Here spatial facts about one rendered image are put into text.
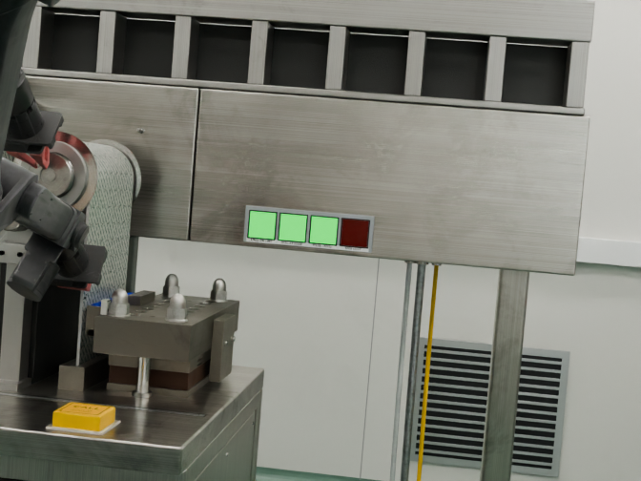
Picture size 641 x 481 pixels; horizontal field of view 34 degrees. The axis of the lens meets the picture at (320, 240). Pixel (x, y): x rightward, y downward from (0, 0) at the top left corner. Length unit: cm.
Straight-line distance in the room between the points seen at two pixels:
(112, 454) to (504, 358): 97
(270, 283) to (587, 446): 147
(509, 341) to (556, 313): 220
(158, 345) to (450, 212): 63
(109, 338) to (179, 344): 12
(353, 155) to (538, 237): 38
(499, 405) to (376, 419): 226
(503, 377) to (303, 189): 57
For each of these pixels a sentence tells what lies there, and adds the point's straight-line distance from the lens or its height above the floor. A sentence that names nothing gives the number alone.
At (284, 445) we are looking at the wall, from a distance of 449.
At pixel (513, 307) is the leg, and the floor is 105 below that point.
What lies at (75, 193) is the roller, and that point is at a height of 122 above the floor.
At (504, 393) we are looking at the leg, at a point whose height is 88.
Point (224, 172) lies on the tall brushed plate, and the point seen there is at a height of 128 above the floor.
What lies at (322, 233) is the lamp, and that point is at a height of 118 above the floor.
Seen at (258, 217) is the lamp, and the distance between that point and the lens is 201.
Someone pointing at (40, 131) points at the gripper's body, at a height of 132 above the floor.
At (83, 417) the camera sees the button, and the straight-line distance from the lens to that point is 151.
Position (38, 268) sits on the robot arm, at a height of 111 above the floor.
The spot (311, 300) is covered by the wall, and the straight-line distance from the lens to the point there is 438.
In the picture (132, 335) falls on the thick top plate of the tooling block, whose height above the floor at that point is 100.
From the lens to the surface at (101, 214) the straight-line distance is 183.
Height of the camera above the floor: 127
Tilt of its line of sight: 3 degrees down
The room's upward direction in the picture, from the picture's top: 5 degrees clockwise
